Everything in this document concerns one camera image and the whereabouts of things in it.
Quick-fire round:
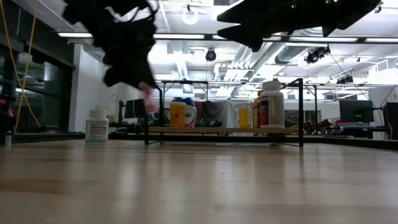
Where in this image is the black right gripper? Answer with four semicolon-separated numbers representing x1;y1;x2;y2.
216;0;326;53

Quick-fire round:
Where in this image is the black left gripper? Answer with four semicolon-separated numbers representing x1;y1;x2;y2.
95;21;159;90

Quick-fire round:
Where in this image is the pink translucent pill vial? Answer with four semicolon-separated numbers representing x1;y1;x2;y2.
138;81;160;115

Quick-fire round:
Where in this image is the yellow translucent pill vial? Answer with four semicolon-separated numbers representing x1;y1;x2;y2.
169;101;187;128
238;106;251;129

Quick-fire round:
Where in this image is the clear jar blue cap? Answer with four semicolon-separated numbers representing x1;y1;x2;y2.
172;96;198;128

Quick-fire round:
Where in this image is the amber bottle yellow cap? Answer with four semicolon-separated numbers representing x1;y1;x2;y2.
252;90;262;129

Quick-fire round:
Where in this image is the white bottle red yellow label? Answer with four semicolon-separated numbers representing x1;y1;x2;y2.
259;78;285;129

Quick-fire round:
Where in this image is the black computer monitor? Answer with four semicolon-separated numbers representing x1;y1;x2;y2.
338;99;375;123
124;98;147;119

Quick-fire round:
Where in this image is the white bottle blue label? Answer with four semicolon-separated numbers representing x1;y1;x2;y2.
85;107;110;145

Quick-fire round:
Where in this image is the red patterned cloth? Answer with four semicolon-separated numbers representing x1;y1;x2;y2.
195;100;204;127

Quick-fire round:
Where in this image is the grey cloth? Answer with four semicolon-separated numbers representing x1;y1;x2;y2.
201;100;229;125

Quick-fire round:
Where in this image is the white cloth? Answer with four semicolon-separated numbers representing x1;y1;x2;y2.
226;100;254;137

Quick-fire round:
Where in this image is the black computer case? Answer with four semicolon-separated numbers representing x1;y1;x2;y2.
385;101;398;141

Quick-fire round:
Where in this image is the overhead frame bar with lights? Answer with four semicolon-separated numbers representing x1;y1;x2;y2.
55;30;398;44

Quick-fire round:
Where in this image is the silver ventilation duct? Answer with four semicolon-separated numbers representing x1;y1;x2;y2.
273;27;330;65

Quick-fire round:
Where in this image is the white ring light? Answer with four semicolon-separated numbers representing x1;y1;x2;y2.
182;7;200;26

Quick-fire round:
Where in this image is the black frame wooden shelf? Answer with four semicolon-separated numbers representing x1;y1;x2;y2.
142;77;305;147

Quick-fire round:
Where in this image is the yellow hanging cable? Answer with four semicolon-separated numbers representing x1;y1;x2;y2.
14;2;39;130
0;0;42;128

